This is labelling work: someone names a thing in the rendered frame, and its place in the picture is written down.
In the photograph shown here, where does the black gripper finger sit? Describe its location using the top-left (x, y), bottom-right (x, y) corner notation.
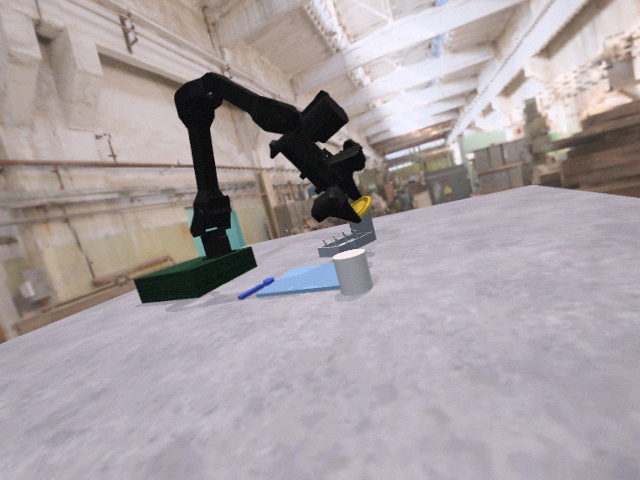
top-left (338, 172), bottom-right (362, 201)
top-left (330, 192), bottom-right (362, 224)

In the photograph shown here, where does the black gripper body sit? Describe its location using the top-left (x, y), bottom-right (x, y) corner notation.
top-left (298, 148), bottom-right (345, 223)

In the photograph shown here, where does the grey cylinder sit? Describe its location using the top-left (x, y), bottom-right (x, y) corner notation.
top-left (333, 249), bottom-right (374, 296)

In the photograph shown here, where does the yellow plate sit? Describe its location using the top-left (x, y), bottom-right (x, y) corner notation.
top-left (351, 196), bottom-right (372, 218)

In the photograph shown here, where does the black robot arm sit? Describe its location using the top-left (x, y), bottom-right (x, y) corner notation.
top-left (174, 72), bottom-right (367, 261)

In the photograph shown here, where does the blue spoon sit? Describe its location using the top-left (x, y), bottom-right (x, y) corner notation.
top-left (238, 278), bottom-right (274, 300)

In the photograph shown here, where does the light blue flat square mat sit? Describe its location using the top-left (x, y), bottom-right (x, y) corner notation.
top-left (256, 263), bottom-right (340, 298)

